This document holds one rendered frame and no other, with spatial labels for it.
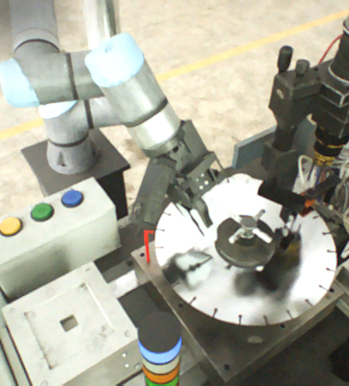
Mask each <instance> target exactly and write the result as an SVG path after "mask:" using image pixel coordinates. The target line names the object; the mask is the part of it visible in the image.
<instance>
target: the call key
mask: <svg viewBox="0 0 349 386"><path fill-rule="evenodd" d="M19 227H20V222H19V219H16V218H7V219H3V221H2V222H1V224H0V229H1V231H2V233H3V234H13V233H15V232H17V231H18V230H19Z"/></svg>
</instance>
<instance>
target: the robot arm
mask: <svg viewBox="0 0 349 386"><path fill-rule="evenodd" d="M81 4H82V10H83V15H84V24H85V29H86V33H87V39H88V44H89V45H88V48H89V50H83V51H76V52H68V53H62V52H61V50H60V44H59V34H58V29H57V22H56V17H55V14H56V12H55V6H54V1H53V0H9V14H10V24H11V32H12V41H13V50H14V58H13V59H10V60H5V61H2V62H0V83H1V86H2V89H3V94H4V96H5V97H6V99H7V101H8V104H9V105H10V106H11V107H13V108H33V107H36V108H39V107H40V113H41V119H42V121H43V124H44V128H45V130H46V132H47V138H48V147H47V159H48V162H49V165H50V166H51V167H52V168H53V169H54V170H55V171H56V172H58V173H61V174H73V173H81V172H84V171H87V170H89V169H90V168H91V167H93V166H94V165H95V164H96V163H97V160H98V157H99V151H98V145H97V143H96V142H95V140H94V139H93V137H92V136H91V134H90V132H89V129H95V128H105V127H111V126H117V125H124V126H125V128H126V129H127V131H128V132H129V134H130V135H131V137H132V138H133V140H134V142H135V144H136V145H137V146H138V147H140V149H141V150H142V152H143V153H144V154H145V155H146V157H148V158H149V160H148V163H147V166H146V171H145V174H144V177H143V179H142V182H141V185H140V188H139V191H138V194H137V197H136V198H135V201H134V205H133V207H132V210H131V213H130V216H129V218H128V219H129V220H130V221H131V222H132V223H136V224H138V225H141V226H143V227H147V228H152V227H154V225H155V224H156V221H157V219H158V216H159V211H160V209H161V206H162V203H163V201H164V199H165V195H168V197H169V198H170V199H171V201H172V203H173V204H174V207H175V208H176V209H177V210H178V212H179V213H180V214H181V215H182V216H183V218H184V219H185V220H187V222H189V224H191V225H192V226H193V227H194V228H195V229H196V230H197V231H198V232H199V233H200V234H201V235H202V237H204V238H206V239H208V240H212V241H216V239H217V232H216V228H217V226H218V224H219V223H220V222H221V220H222V219H223V217H224V216H225V214H226V213H227V211H228V205H227V203H226V202H218V203H215V201H214V199H213V198H212V197H203V195H205V194H206V193H207V192H210V191H211V190H212V189H213V188H214V187H215V186H216V185H219V184H221V183H222V182H223V181H224V180H225V179H226V178H227V177H228V175H227V173H226V172H225V171H224V169H223V167H222V165H221V162H220V160H219V159H218V158H217V156H216V154H215V151H210V150H208V149H207V148H206V146H205V145H204V144H203V141H202V140H201V136H200V134H199V133H198V131H197V129H196V127H195V125H194V123H193V121H192V120H187V121H183V120H181V119H178V117H177V115H176V113H175V110H174V108H173V107H172V105H171V102H170V101H169V100H168V99H167V97H166V95H165V93H164V92H163V90H162V88H161V86H160V84H159V82H158V80H157V79H156V77H154V75H153V72H152V70H151V67H150V65H149V64H148V62H147V61H146V59H145V56H144V53H143V51H142V49H141V48H140V47H139V46H138V45H137V44H136V43H135V41H134V39H133V38H132V36H131V34H129V33H126V32H122V23H121V15H120V7H119V0H81ZM207 155H208V156H207ZM204 156H207V157H205V158H204ZM215 161H216V162H217V164H218V165H219V167H220V169H221V171H222V173H221V174H220V175H219V176H218V177H216V176H217V175H218V174H219V172H218V171H217V170H216V169H211V168H210V166H212V164H213V163H214V162H215Z"/></svg>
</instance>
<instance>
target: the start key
mask: <svg viewBox="0 0 349 386"><path fill-rule="evenodd" d="M52 212H53V211H52V208H51V206H50V205H49V204H47V203H39V204H37V205H35V207H34V208H33V211H32V213H33V216H34V218H35V219H36V220H44V219H46V218H47V217H49V216H50V215H51V213H52Z"/></svg>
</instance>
